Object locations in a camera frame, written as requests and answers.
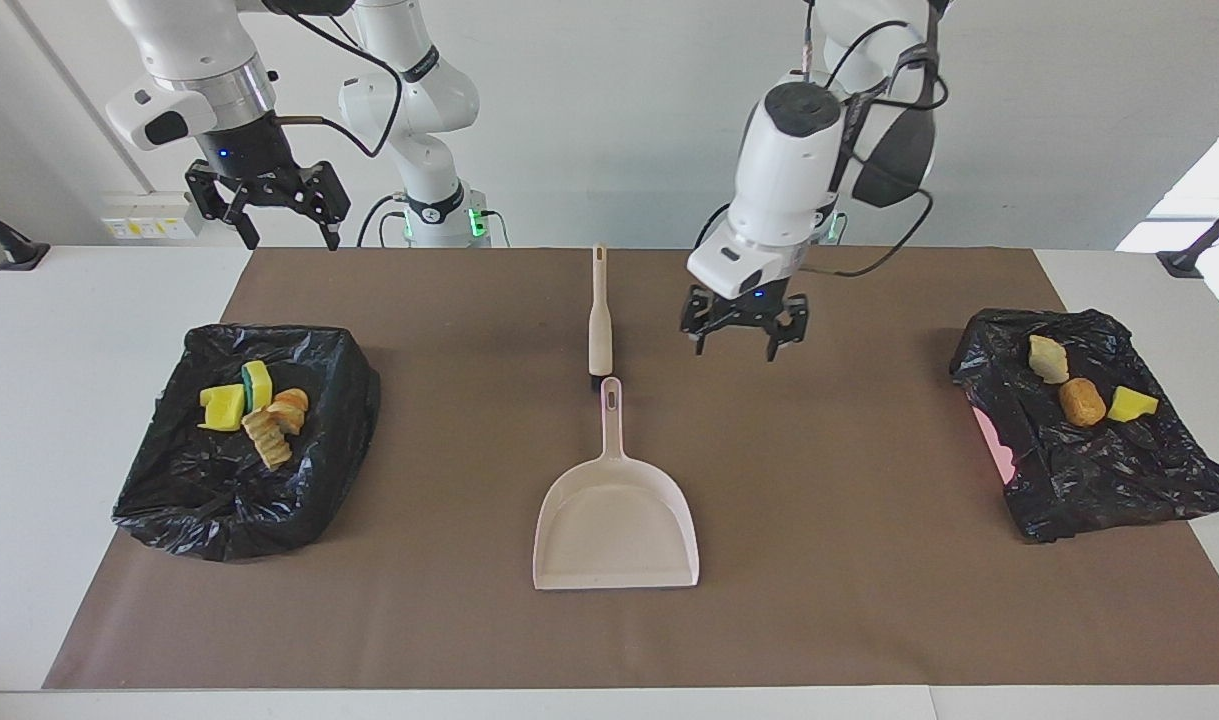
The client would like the yellow green scouring sponge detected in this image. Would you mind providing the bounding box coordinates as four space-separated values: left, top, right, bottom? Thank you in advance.
240 359 275 412

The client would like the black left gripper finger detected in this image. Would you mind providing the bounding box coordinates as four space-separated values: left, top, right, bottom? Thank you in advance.
765 294 811 363
679 285 720 357

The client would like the beige plastic dustpan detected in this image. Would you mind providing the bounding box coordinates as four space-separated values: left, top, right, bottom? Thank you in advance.
532 376 701 592

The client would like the beige hand brush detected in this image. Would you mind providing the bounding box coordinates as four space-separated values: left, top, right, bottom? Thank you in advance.
587 243 616 379

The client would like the yellow wavy sponge piece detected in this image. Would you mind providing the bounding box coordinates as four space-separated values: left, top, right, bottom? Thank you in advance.
197 384 247 433

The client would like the pink plastic bin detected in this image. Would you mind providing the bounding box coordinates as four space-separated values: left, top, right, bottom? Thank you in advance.
972 395 1020 486

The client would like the grey wall conduit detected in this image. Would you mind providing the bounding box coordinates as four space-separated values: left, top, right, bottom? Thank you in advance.
7 0 155 196

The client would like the yellow wedge sponge piece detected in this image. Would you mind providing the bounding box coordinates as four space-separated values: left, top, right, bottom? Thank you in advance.
1108 385 1161 424

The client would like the crumpled black trash bag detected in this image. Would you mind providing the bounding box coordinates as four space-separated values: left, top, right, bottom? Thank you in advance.
947 308 1219 545

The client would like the black bag lined open bin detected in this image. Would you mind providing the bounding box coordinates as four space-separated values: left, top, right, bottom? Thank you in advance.
111 322 382 563

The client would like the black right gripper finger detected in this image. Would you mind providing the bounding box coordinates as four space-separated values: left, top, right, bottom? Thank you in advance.
299 160 353 252
185 162 261 251

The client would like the black camera stand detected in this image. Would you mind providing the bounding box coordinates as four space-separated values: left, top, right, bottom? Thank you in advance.
1157 195 1219 279
0 192 50 271

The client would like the white wall socket box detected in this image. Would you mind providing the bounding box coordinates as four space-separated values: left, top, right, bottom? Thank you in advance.
102 192 207 242

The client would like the orange striped croissant piece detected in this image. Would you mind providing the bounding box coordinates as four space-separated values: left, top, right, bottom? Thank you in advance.
268 387 311 437

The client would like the greenish striped croissant piece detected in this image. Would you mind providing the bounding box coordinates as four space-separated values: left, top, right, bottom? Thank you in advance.
241 404 294 472

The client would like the pale pastry piece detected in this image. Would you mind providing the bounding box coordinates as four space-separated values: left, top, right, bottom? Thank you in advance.
1028 334 1070 386

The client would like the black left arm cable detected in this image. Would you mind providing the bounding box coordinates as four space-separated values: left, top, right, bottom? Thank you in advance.
797 0 950 279

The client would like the brown paper table mat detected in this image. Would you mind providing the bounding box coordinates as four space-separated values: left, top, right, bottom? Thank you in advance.
41 247 1219 691

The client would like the brown bread roll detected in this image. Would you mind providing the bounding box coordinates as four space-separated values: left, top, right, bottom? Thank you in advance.
1058 377 1108 429

